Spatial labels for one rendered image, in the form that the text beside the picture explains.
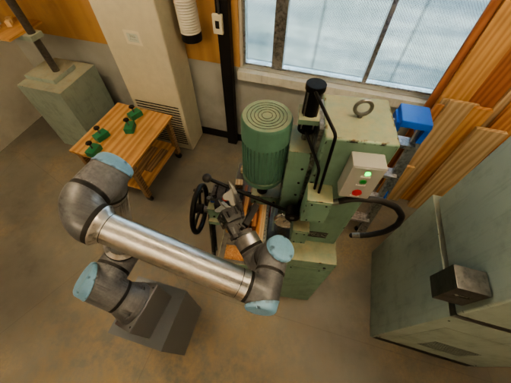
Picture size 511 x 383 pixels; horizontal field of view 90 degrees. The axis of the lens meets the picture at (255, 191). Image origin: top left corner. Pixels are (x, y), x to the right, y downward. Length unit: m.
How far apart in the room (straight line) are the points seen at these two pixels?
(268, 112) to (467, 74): 1.57
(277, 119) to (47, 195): 2.59
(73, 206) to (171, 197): 1.82
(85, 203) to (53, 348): 1.76
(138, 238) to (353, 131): 0.68
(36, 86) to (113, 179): 2.29
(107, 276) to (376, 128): 1.19
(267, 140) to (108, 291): 0.92
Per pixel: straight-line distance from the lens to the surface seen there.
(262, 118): 0.87
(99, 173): 0.82
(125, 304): 1.35
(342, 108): 0.91
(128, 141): 2.38
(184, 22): 2.22
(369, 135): 0.84
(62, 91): 2.86
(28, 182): 3.34
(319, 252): 1.38
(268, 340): 2.05
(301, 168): 0.95
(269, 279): 0.77
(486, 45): 2.16
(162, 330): 1.57
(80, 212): 0.77
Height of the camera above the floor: 2.04
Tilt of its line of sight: 55 degrees down
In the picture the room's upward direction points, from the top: 2 degrees clockwise
